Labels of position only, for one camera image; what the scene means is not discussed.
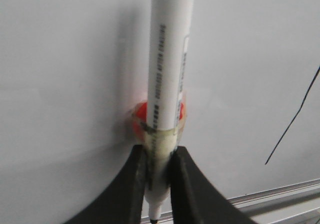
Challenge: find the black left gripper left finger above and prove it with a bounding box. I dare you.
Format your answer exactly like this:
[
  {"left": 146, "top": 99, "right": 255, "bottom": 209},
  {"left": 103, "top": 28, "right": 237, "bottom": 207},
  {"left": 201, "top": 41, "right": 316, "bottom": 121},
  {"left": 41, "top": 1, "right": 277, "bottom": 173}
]
[{"left": 66, "top": 145, "right": 147, "bottom": 223}]

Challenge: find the red round magnet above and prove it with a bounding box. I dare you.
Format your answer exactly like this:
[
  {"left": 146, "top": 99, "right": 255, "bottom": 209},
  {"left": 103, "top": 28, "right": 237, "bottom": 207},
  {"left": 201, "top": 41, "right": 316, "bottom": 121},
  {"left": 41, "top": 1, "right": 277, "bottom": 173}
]
[{"left": 131, "top": 101, "right": 187, "bottom": 144}]

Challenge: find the white whiteboard marker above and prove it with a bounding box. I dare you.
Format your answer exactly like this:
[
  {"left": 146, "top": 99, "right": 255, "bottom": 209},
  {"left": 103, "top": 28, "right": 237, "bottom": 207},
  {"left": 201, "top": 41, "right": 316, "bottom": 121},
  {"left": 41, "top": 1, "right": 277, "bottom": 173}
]
[{"left": 144, "top": 0, "right": 194, "bottom": 223}]

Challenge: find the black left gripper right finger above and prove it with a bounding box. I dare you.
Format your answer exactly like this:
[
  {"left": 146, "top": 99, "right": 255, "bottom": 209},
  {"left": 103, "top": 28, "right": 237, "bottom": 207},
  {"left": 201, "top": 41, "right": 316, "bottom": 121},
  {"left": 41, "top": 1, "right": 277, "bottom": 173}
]
[{"left": 168, "top": 146, "right": 255, "bottom": 224}]

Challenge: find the white whiteboard with aluminium frame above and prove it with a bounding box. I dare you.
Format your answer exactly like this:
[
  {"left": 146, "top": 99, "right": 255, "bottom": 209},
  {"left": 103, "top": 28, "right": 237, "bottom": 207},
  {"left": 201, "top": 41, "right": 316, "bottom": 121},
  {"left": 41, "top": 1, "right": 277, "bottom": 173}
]
[{"left": 0, "top": 0, "right": 320, "bottom": 223}]

